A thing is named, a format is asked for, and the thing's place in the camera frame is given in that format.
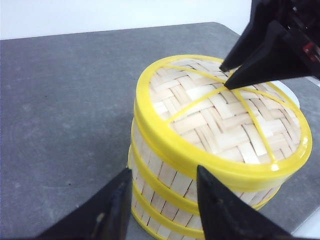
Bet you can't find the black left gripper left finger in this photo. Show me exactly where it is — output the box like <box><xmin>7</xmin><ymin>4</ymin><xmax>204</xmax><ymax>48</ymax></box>
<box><xmin>37</xmin><ymin>168</ymin><xmax>132</xmax><ymax>240</ymax></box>

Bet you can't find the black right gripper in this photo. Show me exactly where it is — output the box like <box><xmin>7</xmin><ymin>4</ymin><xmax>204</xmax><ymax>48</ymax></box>
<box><xmin>220</xmin><ymin>0</ymin><xmax>320</xmax><ymax>88</ymax></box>

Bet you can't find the grey table mat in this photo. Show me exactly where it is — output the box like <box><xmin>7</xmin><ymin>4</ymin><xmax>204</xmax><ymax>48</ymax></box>
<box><xmin>0</xmin><ymin>22</ymin><xmax>320</xmax><ymax>240</ymax></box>

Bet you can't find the front bamboo steamer basket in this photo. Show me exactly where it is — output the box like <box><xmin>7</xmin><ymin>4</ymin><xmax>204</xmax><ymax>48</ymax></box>
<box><xmin>132</xmin><ymin>181</ymin><xmax>205</xmax><ymax>239</ymax></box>

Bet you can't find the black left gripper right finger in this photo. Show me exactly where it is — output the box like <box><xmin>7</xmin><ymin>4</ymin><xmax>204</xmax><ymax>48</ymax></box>
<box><xmin>197</xmin><ymin>165</ymin><xmax>293</xmax><ymax>240</ymax></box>

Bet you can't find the woven bamboo steamer lid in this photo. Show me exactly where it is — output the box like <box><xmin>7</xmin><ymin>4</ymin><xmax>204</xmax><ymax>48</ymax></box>
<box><xmin>134</xmin><ymin>55</ymin><xmax>313</xmax><ymax>192</ymax></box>

